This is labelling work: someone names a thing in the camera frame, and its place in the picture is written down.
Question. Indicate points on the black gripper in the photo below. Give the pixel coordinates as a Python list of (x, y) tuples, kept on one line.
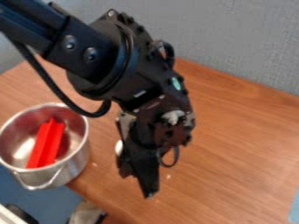
[(136, 154)]

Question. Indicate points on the red plastic block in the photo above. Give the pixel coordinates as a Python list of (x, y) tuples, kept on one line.
[(47, 144)]

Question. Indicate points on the metal pot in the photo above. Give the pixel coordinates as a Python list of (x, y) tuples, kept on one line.
[(18, 137)]

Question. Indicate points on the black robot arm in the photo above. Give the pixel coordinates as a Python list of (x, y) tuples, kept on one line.
[(102, 64)]

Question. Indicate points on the white box corner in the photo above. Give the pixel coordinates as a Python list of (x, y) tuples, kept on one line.
[(8, 217)]

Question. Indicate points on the grey metal table bracket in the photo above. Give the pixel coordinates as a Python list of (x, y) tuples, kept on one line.
[(87, 214)]

